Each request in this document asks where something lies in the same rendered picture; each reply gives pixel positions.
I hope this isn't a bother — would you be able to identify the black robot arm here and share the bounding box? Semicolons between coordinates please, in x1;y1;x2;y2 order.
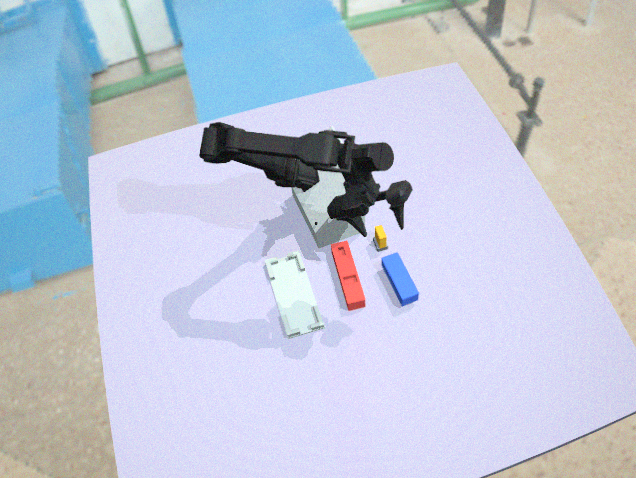
199;122;394;218

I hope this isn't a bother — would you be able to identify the yellow rectangular block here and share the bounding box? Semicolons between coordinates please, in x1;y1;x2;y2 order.
375;225;387;249

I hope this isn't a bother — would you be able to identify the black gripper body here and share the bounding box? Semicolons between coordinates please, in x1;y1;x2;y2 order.
327;172;413;219

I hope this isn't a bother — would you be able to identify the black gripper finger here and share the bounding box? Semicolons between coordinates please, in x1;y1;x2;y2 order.
389;203;404;230
336;215;367;237

